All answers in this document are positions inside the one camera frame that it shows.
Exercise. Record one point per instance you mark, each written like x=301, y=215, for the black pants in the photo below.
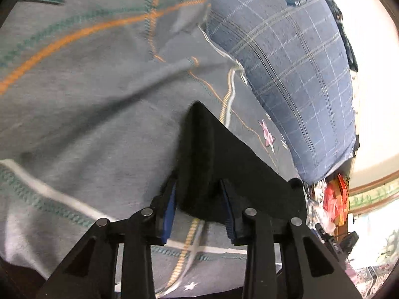
x=224, y=168

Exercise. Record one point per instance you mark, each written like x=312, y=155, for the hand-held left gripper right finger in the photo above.
x=230, y=221

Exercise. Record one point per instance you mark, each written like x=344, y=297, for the grey embroidered blanket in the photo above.
x=103, y=106

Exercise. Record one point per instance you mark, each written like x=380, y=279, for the pile of colourful packets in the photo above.
x=329, y=205

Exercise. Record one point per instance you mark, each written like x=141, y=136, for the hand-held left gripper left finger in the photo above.
x=170, y=209

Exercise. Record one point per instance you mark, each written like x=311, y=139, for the blue plaid pillow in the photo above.
x=290, y=68

